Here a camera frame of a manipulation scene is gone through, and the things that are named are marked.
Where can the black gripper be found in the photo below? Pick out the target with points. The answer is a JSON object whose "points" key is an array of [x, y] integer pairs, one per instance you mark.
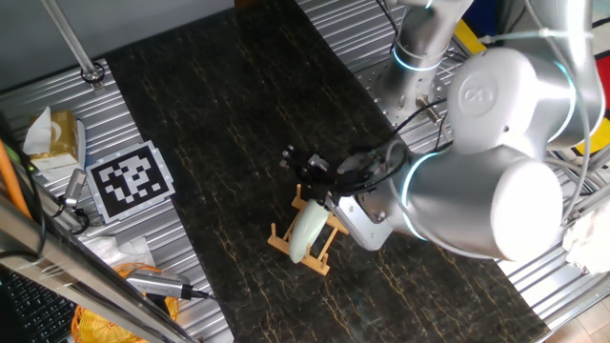
{"points": [[340, 181]]}

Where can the pale green dish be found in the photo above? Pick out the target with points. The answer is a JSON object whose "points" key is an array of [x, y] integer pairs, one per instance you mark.
{"points": [[307, 228]]}

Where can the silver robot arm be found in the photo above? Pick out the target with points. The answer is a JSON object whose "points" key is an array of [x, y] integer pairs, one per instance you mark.
{"points": [[476, 205]]}

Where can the wooden dish rack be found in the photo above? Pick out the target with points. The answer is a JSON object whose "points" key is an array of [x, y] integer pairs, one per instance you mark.
{"points": [[321, 264]]}

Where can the black marble table mat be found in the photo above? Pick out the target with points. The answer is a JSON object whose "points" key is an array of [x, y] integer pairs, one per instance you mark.
{"points": [[381, 295]]}

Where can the black white marker board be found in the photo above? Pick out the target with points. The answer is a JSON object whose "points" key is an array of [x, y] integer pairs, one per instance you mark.
{"points": [[128, 181]]}

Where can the white plastic bag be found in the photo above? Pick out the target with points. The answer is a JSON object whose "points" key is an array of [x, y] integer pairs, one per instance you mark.
{"points": [[124, 250]]}

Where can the gold tissue box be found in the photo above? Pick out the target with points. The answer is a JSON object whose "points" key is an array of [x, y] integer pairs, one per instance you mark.
{"points": [[62, 138]]}

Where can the thin metal pole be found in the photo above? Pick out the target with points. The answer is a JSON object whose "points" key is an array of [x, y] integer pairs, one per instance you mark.
{"points": [[71, 40]]}

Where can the yellow wicker basket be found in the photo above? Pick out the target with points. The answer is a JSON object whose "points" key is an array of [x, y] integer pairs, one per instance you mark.
{"points": [[95, 328]]}

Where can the orange tube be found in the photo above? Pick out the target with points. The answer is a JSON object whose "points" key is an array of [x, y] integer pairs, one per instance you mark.
{"points": [[10, 181]]}

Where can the white crumpled cloth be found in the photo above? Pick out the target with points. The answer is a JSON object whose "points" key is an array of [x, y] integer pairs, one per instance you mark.
{"points": [[588, 243]]}

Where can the black keyboard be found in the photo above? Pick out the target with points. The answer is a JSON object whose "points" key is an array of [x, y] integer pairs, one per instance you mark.
{"points": [[33, 309]]}

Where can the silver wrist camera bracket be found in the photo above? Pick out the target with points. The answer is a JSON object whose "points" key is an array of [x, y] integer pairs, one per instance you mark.
{"points": [[362, 224]]}

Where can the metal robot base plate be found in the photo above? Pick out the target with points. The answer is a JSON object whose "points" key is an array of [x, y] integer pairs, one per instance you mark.
{"points": [[376, 90]]}

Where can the large aluminium frame beam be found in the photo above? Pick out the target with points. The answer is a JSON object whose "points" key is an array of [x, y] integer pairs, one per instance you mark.
{"points": [[47, 267]]}

